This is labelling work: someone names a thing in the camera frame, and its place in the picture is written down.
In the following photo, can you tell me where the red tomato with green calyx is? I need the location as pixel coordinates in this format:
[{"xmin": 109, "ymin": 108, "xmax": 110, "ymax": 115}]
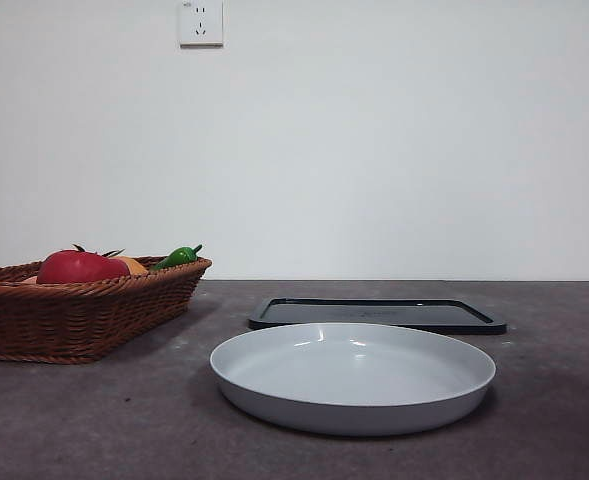
[{"xmin": 36, "ymin": 243, "xmax": 131, "ymax": 286}]

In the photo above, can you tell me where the dark rectangular tray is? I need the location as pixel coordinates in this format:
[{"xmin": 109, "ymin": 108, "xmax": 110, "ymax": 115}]
[{"xmin": 247, "ymin": 297, "xmax": 508, "ymax": 336}]

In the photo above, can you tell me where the green chili pepper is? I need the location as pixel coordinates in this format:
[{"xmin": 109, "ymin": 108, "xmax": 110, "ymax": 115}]
[{"xmin": 149, "ymin": 244, "xmax": 204, "ymax": 272}]

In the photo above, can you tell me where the yellow-orange potato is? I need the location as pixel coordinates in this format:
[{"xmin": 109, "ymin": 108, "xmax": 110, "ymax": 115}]
[{"xmin": 114, "ymin": 255, "xmax": 149, "ymax": 275}]

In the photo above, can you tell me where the grey round plate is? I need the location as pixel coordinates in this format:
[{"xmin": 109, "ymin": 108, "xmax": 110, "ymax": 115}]
[{"xmin": 209, "ymin": 322, "xmax": 498, "ymax": 438}]

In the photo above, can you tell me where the brown wicker basket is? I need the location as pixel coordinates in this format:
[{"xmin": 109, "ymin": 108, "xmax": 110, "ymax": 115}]
[{"xmin": 0, "ymin": 255, "xmax": 213, "ymax": 365}]

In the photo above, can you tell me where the white wall power socket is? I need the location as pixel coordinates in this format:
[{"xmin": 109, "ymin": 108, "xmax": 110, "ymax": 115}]
[{"xmin": 178, "ymin": 0, "xmax": 225, "ymax": 49}]

